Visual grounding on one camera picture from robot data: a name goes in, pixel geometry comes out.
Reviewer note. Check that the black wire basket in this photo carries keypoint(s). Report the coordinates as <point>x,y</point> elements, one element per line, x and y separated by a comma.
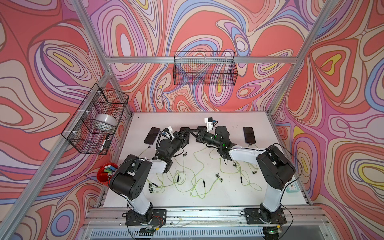
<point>205,68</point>
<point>81,132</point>

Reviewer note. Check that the back black wire basket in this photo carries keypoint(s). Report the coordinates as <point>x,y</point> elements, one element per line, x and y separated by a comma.
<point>205,68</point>

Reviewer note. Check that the black marker in basket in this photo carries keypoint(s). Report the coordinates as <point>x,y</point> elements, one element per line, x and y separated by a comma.
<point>106,143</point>

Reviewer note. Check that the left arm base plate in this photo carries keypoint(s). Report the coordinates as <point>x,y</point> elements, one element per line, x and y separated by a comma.
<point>155,218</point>

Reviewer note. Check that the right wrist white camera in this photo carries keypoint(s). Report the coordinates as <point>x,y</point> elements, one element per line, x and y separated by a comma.
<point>210,123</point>

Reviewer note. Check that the wrist white camera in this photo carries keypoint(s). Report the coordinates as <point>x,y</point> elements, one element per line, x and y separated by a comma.
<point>168,133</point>
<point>210,123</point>

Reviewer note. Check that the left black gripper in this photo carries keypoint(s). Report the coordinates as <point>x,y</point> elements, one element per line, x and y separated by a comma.
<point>181,140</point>

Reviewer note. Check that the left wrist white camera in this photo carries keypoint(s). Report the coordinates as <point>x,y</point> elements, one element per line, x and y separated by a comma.
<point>168,133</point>

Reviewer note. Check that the left black wire basket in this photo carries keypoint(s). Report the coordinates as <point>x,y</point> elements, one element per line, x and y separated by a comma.
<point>81,132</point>

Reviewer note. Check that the blue phone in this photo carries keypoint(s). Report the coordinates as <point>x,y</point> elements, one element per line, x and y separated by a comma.
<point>249,135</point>

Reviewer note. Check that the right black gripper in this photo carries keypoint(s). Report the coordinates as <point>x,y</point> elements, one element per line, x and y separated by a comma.
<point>200,136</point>

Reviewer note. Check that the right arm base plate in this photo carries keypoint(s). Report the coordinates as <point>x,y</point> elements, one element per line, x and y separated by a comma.
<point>257,216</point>

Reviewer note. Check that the small teal alarm clock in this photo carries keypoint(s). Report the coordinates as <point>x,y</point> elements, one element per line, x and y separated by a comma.
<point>292,188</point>

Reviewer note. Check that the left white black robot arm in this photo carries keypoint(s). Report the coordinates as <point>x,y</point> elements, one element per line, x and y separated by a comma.
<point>130,177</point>

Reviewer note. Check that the red cup with markers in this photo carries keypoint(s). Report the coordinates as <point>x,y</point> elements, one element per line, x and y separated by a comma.
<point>105,172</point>

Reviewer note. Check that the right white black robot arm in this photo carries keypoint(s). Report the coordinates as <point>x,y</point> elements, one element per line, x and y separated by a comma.
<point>277,170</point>

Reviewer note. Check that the white tape roll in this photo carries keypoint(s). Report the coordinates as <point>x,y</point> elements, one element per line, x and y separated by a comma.
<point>105,121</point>

